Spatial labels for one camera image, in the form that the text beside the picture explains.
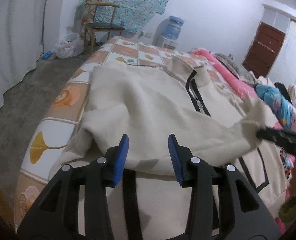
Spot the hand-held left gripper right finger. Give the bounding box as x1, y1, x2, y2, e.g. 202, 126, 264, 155
168, 134, 282, 238

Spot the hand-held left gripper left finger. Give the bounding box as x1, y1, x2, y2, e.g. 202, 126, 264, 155
17, 134, 130, 237

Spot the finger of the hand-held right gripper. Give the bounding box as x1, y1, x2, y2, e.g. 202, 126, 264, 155
256, 127, 292, 147

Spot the beige sweatshirt with black stripes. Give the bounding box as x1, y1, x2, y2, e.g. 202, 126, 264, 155
49, 56, 288, 238

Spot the person's right forearm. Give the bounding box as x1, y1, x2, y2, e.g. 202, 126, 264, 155
279, 195, 296, 223

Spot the blue patterned pillow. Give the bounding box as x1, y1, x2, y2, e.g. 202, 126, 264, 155
255, 82, 295, 130

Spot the dark cloth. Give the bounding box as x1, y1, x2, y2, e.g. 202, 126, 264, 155
274, 82, 293, 103

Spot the pale pink cloth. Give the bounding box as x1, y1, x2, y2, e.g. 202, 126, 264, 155
253, 76, 273, 87

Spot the pink floral blanket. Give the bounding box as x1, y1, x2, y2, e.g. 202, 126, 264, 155
188, 47, 296, 230

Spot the grey fuzzy pillow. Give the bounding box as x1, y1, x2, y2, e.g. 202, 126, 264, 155
214, 52, 255, 83

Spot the brown door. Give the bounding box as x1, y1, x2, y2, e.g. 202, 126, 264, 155
242, 22, 286, 78

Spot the table with leaf-print cover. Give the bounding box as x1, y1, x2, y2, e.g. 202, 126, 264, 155
14, 35, 241, 230

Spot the white water dispenser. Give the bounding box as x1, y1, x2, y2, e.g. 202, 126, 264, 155
151, 20, 179, 52

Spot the white plastic bag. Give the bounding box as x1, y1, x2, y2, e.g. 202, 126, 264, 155
54, 32, 85, 59

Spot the wooden chair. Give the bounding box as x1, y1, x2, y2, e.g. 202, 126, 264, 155
83, 0, 126, 54

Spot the white curtain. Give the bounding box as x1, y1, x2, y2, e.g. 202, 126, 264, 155
0, 0, 51, 115

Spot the teal floral wall cloth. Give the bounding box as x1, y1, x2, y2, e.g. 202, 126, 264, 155
74, 0, 174, 33

